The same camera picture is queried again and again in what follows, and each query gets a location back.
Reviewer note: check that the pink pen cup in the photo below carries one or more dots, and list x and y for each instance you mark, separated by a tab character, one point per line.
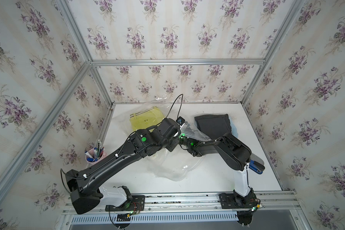
95	154

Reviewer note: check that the light blue trousers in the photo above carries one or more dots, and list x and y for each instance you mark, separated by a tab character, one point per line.
233	127

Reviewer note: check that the yellow-green folded trousers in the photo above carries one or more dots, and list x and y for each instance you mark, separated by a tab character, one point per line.
146	118

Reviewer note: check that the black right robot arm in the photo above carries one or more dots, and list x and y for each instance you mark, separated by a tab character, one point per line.
237	156

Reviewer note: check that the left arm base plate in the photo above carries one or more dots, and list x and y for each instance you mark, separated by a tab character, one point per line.
135	204

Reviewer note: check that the blue stapler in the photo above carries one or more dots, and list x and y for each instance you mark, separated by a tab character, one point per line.
256	167

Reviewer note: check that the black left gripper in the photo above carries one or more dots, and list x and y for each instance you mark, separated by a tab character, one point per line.
176	141

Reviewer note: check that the clear plastic vacuum bag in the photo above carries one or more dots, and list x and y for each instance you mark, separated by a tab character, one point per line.
175	160

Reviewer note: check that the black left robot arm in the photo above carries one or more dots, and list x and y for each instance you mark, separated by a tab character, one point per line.
85	185

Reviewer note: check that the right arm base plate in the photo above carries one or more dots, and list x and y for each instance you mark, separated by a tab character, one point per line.
236	201

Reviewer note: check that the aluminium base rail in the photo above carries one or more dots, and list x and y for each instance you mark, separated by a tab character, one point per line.
189	208

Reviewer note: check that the dark grey trousers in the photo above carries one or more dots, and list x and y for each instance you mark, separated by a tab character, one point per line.
214	126

